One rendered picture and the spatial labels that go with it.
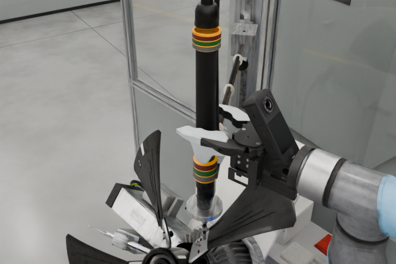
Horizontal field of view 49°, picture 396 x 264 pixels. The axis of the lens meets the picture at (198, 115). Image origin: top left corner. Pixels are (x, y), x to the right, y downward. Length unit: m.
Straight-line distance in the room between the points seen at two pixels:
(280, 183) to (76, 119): 3.31
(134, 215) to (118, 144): 2.22
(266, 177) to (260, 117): 0.11
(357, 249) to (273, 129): 0.20
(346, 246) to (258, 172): 0.16
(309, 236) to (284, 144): 1.04
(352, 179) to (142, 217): 0.82
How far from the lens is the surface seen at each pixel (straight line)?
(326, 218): 1.73
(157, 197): 1.12
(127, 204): 1.38
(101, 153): 3.47
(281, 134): 0.66
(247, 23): 1.36
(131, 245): 1.30
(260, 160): 0.67
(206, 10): 0.63
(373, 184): 0.63
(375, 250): 0.68
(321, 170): 0.63
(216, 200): 0.86
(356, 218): 0.64
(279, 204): 0.96
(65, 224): 2.97
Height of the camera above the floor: 2.07
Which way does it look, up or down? 33 degrees down
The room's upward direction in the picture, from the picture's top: straight up
